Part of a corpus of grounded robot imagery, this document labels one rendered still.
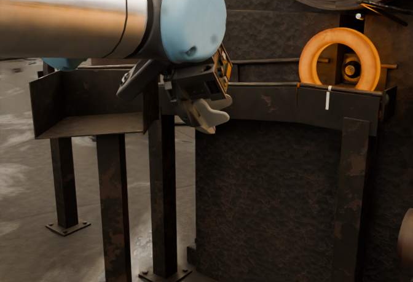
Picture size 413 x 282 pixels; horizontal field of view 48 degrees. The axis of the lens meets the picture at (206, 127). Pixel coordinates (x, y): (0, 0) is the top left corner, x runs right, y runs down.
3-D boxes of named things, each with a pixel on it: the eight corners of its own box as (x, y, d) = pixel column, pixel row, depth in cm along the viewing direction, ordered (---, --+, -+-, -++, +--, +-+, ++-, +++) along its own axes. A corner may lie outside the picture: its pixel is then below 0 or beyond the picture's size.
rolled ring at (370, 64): (380, 29, 96) (386, 28, 99) (299, 26, 107) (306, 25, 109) (372, 115, 101) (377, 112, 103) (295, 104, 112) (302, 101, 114)
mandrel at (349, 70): (365, 70, 126) (367, 53, 124) (382, 71, 123) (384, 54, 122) (340, 78, 113) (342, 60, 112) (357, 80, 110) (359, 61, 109)
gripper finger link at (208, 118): (238, 142, 72) (217, 102, 66) (203, 147, 74) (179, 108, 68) (240, 127, 74) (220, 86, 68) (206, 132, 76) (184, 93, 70)
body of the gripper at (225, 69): (227, 104, 65) (194, 37, 57) (173, 112, 68) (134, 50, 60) (234, 67, 70) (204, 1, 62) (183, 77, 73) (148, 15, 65)
